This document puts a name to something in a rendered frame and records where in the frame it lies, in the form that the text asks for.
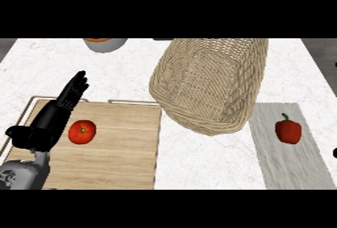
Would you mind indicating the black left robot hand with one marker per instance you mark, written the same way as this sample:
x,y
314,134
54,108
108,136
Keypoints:
x,y
48,121

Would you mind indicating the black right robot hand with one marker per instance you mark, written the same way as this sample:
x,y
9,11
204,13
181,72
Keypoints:
x,y
334,153

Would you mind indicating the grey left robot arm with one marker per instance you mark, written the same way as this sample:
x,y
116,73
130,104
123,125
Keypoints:
x,y
21,175

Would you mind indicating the grey placemat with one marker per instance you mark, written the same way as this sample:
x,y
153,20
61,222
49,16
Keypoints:
x,y
291,154

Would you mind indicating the red bell pepper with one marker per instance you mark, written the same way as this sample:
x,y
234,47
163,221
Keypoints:
x,y
289,131

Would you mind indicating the wicker basket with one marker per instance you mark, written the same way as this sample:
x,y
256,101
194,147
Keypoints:
x,y
210,86

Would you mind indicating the red tomato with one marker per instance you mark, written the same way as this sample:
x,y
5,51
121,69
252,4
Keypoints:
x,y
82,132

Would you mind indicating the wooden cutting board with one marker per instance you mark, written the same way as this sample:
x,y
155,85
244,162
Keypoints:
x,y
110,142

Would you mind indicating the grey bowl with orange content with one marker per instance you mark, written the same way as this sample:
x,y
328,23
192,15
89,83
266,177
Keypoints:
x,y
104,45

